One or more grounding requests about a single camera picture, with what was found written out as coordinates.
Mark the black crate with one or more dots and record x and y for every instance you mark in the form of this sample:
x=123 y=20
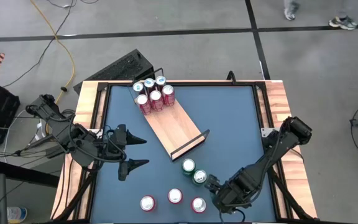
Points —
x=2 y=109

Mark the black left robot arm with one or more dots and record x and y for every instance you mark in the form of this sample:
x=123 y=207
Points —
x=61 y=130

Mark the wooden shelf with black ends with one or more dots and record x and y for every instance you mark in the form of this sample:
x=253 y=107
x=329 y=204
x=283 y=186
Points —
x=179 y=127

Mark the black beam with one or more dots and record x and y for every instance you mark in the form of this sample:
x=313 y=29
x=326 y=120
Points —
x=20 y=172

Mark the white labelled bottle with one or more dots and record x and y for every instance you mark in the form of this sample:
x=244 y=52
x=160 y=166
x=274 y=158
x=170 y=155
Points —
x=16 y=214

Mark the black clamp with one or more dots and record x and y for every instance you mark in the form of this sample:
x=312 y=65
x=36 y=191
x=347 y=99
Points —
x=231 y=77

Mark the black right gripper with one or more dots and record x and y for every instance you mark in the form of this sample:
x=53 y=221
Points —
x=225 y=196

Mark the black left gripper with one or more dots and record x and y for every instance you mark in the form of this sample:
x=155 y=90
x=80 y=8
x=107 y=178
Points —
x=112 y=149

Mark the green Sprite can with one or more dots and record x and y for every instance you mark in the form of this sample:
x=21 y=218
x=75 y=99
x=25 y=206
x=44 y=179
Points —
x=189 y=165
x=199 y=176

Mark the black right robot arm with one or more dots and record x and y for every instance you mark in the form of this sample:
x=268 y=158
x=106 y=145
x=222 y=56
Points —
x=259 y=169

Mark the person's shoe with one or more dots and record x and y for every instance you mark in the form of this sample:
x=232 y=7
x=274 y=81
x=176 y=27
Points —
x=291 y=14
x=342 y=23

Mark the black power brick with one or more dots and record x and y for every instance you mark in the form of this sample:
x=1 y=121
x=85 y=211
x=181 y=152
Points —
x=54 y=152

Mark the black mesh computer tower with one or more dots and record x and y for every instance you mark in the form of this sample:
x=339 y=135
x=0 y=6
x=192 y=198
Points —
x=120 y=68

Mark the red Coca-Cola can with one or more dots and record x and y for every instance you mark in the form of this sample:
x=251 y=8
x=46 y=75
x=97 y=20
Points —
x=155 y=95
x=142 y=100
x=167 y=91

